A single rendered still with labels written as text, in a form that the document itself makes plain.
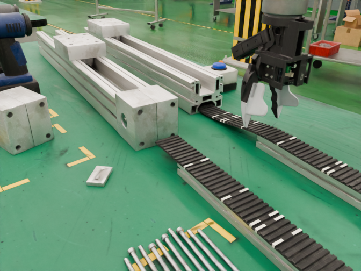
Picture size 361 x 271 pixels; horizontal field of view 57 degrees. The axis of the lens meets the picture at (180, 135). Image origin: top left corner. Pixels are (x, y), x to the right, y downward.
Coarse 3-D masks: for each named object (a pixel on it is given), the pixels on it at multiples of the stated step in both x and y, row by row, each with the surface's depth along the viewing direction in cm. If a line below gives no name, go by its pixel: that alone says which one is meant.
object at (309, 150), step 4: (304, 148) 61; (308, 148) 61; (312, 148) 61; (316, 148) 61; (296, 152) 59; (300, 152) 59; (304, 152) 60; (308, 152) 59; (312, 152) 60; (296, 156) 59; (300, 156) 58; (304, 156) 59
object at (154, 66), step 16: (112, 48) 115; (128, 48) 106; (144, 48) 110; (128, 64) 109; (144, 64) 99; (160, 64) 90; (176, 64) 95; (192, 64) 91; (144, 80) 99; (160, 80) 90; (176, 80) 83; (192, 80) 79; (208, 80) 84; (176, 96) 85; (192, 96) 80; (208, 96) 84; (192, 112) 82
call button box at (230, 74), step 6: (210, 66) 98; (228, 66) 98; (216, 72) 93; (222, 72) 93; (228, 72) 94; (234, 72) 95; (228, 78) 94; (234, 78) 96; (228, 84) 96; (234, 84) 97; (228, 90) 96
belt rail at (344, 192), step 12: (264, 144) 67; (276, 156) 64; (288, 156) 61; (300, 168) 59; (312, 168) 57; (312, 180) 58; (324, 180) 56; (336, 180) 53; (336, 192) 54; (348, 192) 53; (360, 204) 51
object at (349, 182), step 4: (352, 176) 53; (356, 176) 53; (360, 176) 53; (344, 180) 52; (348, 180) 52; (352, 180) 52; (356, 180) 53; (360, 180) 52; (344, 184) 52; (348, 184) 52; (352, 184) 51; (356, 184) 51; (352, 188) 51
